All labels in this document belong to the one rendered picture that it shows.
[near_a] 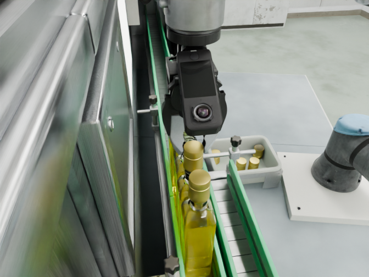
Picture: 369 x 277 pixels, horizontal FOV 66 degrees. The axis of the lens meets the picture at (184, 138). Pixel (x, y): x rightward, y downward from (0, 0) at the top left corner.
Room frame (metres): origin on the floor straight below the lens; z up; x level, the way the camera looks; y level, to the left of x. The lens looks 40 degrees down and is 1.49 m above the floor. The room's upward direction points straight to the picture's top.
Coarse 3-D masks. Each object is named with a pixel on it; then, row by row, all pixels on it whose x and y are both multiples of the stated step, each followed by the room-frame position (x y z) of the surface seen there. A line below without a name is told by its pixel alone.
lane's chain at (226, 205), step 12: (216, 180) 0.55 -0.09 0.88; (216, 192) 0.50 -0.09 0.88; (228, 192) 0.50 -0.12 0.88; (228, 204) 0.46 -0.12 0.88; (228, 216) 0.43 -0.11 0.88; (228, 228) 0.39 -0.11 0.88; (240, 228) 0.39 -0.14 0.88; (228, 240) 0.36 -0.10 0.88; (240, 240) 0.36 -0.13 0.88; (240, 252) 0.33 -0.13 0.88; (240, 264) 0.30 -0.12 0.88; (252, 264) 0.30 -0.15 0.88; (240, 276) 0.28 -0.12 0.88; (252, 276) 0.28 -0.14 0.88
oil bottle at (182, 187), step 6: (180, 180) 0.36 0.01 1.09; (180, 186) 0.35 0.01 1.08; (186, 186) 0.35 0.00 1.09; (180, 192) 0.34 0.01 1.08; (186, 192) 0.34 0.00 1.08; (180, 198) 0.33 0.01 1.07; (180, 204) 0.33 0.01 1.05; (180, 210) 0.33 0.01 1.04; (180, 216) 0.33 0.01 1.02; (180, 222) 0.33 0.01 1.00; (180, 228) 0.33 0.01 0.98; (180, 234) 0.33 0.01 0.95; (180, 240) 0.33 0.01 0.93
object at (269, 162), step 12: (216, 144) 0.77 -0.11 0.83; (228, 144) 0.77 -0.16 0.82; (252, 144) 0.79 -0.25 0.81; (264, 144) 0.77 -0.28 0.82; (240, 156) 0.76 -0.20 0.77; (252, 156) 0.76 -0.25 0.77; (264, 156) 0.74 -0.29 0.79; (276, 156) 0.69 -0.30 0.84; (216, 168) 0.63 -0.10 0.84; (264, 168) 0.63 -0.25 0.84; (276, 168) 0.63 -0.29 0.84
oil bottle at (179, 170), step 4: (180, 156) 0.43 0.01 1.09; (176, 160) 0.42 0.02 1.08; (180, 160) 0.41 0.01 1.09; (176, 164) 0.41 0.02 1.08; (180, 164) 0.40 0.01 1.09; (176, 168) 0.40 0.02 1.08; (180, 168) 0.40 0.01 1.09; (176, 172) 0.40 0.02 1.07; (180, 172) 0.39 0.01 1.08; (184, 172) 0.39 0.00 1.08; (176, 176) 0.40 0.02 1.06; (176, 180) 0.40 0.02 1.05; (176, 184) 0.40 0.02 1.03; (176, 188) 0.40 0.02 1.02; (176, 192) 0.41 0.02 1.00; (176, 196) 0.41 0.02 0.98; (176, 200) 0.41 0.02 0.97; (176, 204) 0.41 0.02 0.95; (176, 208) 0.42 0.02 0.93; (176, 212) 0.42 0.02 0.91
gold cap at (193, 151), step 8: (184, 144) 0.37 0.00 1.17; (192, 144) 0.37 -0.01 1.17; (200, 144) 0.37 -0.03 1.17; (184, 152) 0.35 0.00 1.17; (192, 152) 0.35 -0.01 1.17; (200, 152) 0.35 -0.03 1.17; (184, 160) 0.35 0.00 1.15; (192, 160) 0.34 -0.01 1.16; (200, 160) 0.35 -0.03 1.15; (184, 168) 0.35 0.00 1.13; (192, 168) 0.34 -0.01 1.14; (200, 168) 0.35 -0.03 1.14
